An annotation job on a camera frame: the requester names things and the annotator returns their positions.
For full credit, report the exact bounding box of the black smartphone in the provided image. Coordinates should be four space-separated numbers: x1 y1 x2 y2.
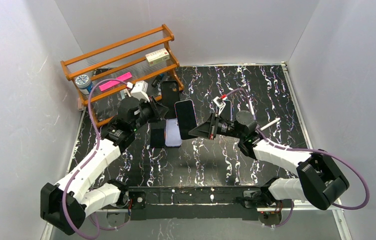
175 99 197 140
220 100 232 121
150 120 166 148

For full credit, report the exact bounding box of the lavender phone case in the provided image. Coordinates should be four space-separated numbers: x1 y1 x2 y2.
165 118 182 148

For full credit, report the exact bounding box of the black phone case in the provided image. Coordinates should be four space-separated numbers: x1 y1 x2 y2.
161 80 180 119

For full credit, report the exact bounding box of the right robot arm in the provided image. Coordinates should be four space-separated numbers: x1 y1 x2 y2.
189 110 350 210

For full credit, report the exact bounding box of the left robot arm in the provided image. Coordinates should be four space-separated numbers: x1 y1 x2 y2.
40 97 168 240

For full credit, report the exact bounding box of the dark marker pen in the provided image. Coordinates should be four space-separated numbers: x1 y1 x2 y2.
151 73 164 88

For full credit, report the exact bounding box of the white pen with purple tip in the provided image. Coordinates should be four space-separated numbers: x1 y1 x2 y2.
248 100 256 120

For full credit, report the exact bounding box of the white marker pen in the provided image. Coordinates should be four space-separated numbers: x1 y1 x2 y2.
260 117 281 131

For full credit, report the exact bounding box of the pink flat bar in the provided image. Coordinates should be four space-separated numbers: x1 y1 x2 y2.
99 72 132 92

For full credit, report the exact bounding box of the orange wooden shelf rack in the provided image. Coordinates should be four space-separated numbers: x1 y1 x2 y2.
60 23 185 128

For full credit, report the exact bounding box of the white small box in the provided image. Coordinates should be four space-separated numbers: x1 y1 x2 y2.
145 48 170 66

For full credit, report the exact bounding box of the blue white jar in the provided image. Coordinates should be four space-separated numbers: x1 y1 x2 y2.
74 74 93 95

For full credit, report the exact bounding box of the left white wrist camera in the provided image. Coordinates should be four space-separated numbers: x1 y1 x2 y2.
126 80 150 102

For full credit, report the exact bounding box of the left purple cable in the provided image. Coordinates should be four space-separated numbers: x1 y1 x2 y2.
61 78 134 240

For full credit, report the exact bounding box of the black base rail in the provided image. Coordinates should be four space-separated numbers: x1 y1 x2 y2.
106 185 283 229

